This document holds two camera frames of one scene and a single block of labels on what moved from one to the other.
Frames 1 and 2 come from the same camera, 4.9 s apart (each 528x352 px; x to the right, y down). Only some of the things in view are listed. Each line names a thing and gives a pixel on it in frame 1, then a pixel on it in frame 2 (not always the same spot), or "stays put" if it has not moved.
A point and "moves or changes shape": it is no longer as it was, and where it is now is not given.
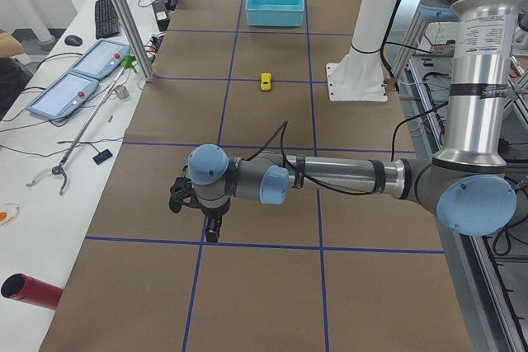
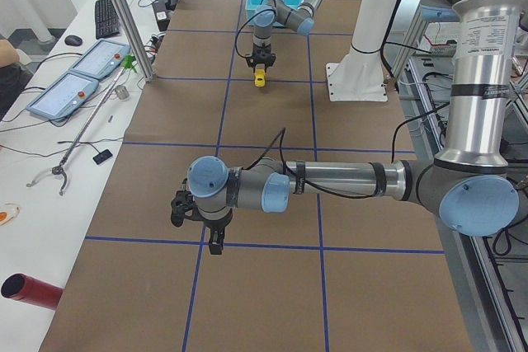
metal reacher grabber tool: [128, 62] stays put
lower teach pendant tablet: [63, 96] stays put
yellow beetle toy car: [266, 81] moves or changes shape
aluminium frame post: [124, 17] stays put
